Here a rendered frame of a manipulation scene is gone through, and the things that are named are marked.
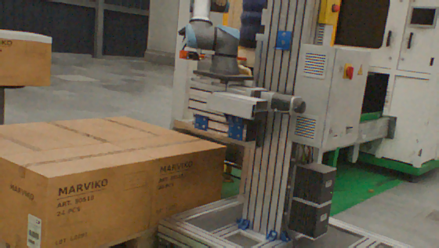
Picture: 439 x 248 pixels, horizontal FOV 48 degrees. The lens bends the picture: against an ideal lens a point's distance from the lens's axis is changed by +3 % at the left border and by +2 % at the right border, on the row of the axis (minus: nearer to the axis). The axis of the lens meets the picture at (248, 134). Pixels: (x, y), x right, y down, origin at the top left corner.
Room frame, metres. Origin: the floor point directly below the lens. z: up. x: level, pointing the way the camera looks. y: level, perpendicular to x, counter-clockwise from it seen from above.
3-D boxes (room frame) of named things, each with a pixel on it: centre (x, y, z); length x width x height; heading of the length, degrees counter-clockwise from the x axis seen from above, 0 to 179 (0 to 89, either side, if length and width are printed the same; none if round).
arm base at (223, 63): (2.46, 0.16, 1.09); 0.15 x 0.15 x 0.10
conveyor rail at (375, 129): (3.91, -0.70, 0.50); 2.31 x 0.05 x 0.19; 144
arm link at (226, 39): (2.46, 0.17, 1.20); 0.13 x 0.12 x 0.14; 101
